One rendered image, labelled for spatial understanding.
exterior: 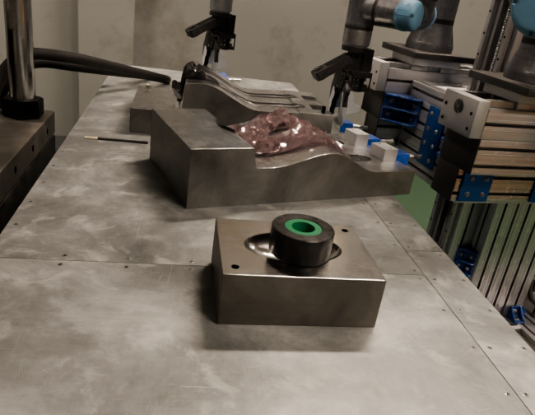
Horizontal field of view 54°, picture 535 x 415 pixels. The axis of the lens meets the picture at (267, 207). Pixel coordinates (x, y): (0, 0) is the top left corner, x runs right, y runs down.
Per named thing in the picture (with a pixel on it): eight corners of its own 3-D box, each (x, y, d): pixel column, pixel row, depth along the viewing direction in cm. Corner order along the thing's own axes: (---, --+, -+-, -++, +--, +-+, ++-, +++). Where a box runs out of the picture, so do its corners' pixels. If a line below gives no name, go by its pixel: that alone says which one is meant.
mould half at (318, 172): (344, 154, 134) (352, 111, 130) (409, 194, 113) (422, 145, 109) (149, 158, 112) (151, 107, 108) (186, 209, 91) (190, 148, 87)
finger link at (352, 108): (360, 126, 144) (363, 92, 143) (341, 125, 143) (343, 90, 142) (355, 127, 147) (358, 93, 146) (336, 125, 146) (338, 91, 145)
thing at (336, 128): (362, 133, 156) (365, 116, 154) (369, 138, 151) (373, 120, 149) (320, 131, 152) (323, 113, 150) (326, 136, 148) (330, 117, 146)
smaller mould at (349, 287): (342, 266, 80) (351, 225, 77) (374, 328, 66) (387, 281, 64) (211, 260, 76) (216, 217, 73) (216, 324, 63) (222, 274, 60)
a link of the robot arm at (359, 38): (351, 29, 135) (339, 25, 142) (346, 47, 137) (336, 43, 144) (377, 32, 137) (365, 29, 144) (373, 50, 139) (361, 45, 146)
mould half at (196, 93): (306, 122, 160) (314, 77, 154) (327, 149, 136) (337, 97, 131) (137, 105, 150) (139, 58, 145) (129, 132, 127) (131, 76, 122)
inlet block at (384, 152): (411, 163, 125) (416, 142, 123) (425, 171, 121) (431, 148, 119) (366, 165, 119) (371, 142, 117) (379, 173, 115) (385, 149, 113)
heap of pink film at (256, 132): (315, 136, 124) (321, 103, 121) (358, 162, 110) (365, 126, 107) (211, 136, 113) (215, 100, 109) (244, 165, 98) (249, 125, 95)
